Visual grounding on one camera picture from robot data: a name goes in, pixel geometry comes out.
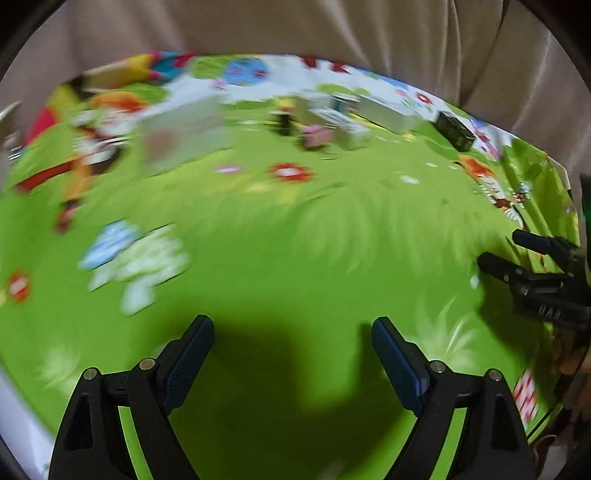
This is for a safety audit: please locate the black small box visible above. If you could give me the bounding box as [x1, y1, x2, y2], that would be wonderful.
[435, 111, 476, 152]

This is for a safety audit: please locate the beige kraft box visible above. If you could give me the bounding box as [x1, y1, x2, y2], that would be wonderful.
[356, 95, 423, 134]

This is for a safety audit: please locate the long white barcode box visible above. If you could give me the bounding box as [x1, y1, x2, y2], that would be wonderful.
[310, 108, 370, 150]

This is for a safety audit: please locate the pink binder clip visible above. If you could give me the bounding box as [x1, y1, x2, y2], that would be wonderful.
[301, 125, 334, 150]

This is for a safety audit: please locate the small silver white box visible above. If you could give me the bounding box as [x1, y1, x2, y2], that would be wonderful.
[293, 90, 332, 125]

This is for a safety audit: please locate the black binder clip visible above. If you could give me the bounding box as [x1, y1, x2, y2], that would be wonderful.
[273, 107, 293, 136]

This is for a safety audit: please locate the large white silver box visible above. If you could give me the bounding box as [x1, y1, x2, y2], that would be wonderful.
[138, 94, 231, 175]

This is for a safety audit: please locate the right hand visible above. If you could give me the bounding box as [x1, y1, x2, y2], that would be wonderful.
[558, 348, 591, 376]

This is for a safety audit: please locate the beige curtain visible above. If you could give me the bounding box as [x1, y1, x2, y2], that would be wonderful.
[1, 1, 590, 174]

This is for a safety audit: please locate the colourful cartoon tablecloth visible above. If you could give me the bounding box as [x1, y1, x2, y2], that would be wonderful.
[1, 53, 579, 479]

